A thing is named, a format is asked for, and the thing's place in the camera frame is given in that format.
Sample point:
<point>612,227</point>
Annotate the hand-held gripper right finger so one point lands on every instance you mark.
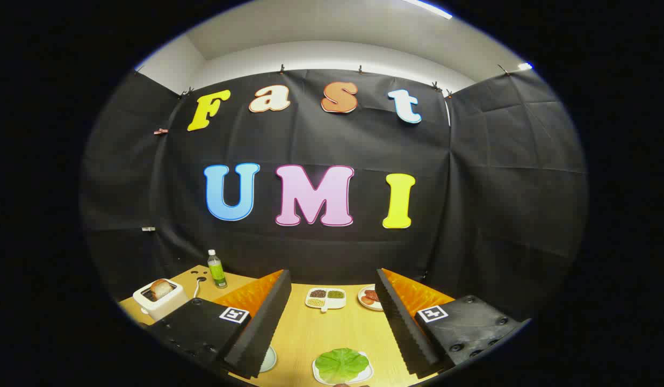
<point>402,328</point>

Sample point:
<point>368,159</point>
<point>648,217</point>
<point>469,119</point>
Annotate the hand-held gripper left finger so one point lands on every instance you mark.
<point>265,322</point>

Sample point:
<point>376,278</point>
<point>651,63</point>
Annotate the green lettuce leaf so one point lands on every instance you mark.
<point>340,365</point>

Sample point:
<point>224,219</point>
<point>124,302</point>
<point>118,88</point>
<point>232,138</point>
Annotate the white bread slice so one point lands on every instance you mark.
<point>163,288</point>

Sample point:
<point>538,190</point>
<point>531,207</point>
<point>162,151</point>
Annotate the pale green round plate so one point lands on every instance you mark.
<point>268,359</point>

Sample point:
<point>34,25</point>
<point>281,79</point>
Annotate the red meat slices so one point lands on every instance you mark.
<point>370,296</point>

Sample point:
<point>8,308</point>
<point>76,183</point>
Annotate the white oval dish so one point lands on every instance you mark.
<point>361,301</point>

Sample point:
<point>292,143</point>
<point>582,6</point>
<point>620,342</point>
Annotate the white leaf-shaped plate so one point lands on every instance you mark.
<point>369,375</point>

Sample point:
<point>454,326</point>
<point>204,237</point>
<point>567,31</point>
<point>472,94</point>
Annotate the white divided dish with beans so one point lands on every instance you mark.
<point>325,302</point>

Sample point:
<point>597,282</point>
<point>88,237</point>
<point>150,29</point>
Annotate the green label drink bottle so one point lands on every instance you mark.
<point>217,271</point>

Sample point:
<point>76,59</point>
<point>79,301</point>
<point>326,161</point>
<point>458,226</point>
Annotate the white toaster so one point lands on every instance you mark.
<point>165,309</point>

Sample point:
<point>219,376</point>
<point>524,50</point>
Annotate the black backdrop cloth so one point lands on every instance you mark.
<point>471,215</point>

